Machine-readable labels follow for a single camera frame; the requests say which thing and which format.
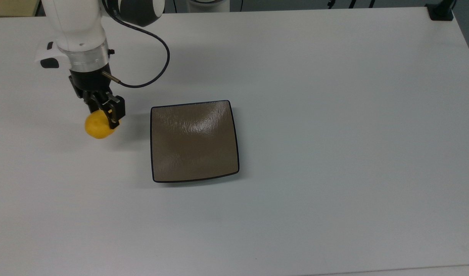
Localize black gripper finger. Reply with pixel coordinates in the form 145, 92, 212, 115
102, 95, 126, 130
85, 92, 104, 113

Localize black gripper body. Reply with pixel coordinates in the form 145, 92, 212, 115
69, 65, 113, 99

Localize square brown ceramic plate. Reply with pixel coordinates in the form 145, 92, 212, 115
150, 100, 240, 183

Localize beige board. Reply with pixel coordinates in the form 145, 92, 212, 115
0, 0, 41, 18

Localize black stand legs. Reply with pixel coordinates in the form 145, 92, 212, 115
326, 0, 377, 9

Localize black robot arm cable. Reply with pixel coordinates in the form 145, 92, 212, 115
101, 0, 171, 89

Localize black table clamp mount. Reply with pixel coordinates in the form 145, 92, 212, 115
425, 0, 456, 21

